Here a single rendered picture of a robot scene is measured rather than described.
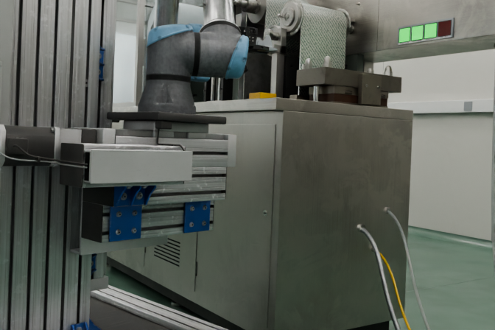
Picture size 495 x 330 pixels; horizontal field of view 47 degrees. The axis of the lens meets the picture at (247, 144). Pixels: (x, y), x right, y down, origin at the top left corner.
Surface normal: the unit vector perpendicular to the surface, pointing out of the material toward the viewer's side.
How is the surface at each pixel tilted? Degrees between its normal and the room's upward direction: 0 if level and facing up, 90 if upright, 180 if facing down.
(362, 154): 90
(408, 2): 90
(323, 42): 90
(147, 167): 90
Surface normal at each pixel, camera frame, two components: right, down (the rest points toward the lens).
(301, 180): 0.56, 0.03
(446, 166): -0.83, -0.03
